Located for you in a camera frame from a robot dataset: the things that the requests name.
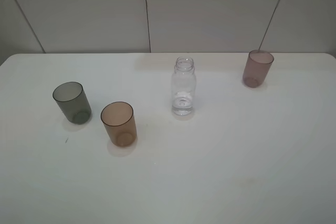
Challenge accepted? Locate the clear plastic water bottle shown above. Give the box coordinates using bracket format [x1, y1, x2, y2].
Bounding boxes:
[171, 56, 196, 116]

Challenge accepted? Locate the brown translucent plastic cup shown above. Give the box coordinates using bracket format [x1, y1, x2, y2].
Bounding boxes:
[100, 101, 137, 147]

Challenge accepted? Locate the pink translucent plastic cup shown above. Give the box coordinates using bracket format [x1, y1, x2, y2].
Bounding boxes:
[243, 50, 274, 88]

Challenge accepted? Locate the grey translucent plastic cup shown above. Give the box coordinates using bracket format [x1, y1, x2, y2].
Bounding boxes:
[52, 82, 92, 125]

